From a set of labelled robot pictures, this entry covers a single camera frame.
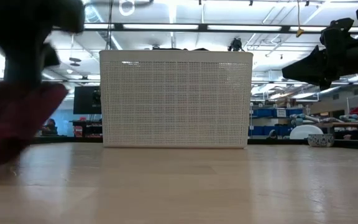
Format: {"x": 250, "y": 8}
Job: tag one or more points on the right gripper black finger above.
{"x": 306, "y": 67}
{"x": 324, "y": 83}

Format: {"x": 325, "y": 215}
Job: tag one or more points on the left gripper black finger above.
{"x": 23, "y": 65}
{"x": 51, "y": 57}

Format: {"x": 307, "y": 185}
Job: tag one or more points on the maroon garment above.
{"x": 17, "y": 124}

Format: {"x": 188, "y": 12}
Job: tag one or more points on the white perforated laundry basket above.
{"x": 176, "y": 99}

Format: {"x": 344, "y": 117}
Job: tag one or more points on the yellow hanging connector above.
{"x": 299, "y": 31}

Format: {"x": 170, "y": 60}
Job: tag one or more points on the wooden workbench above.
{"x": 331, "y": 124}

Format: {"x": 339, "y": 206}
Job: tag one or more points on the red bin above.
{"x": 357, "y": 110}

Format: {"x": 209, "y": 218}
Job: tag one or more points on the white round object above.
{"x": 304, "y": 131}

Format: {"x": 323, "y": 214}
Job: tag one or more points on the black monitor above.
{"x": 85, "y": 99}

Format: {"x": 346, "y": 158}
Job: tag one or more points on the patterned ceramic bowl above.
{"x": 320, "y": 140}

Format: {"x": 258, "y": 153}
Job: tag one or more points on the blue storage bin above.
{"x": 264, "y": 112}
{"x": 261, "y": 130}

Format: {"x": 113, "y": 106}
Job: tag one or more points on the black shelf with red boxes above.
{"x": 87, "y": 127}

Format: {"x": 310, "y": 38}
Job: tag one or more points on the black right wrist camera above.
{"x": 342, "y": 25}

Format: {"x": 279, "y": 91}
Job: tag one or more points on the black aluminium table frame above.
{"x": 353, "y": 143}

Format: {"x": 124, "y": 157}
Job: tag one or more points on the black overhead camera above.
{"x": 235, "y": 44}

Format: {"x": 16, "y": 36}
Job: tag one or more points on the black overhead frame beam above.
{"x": 202, "y": 27}

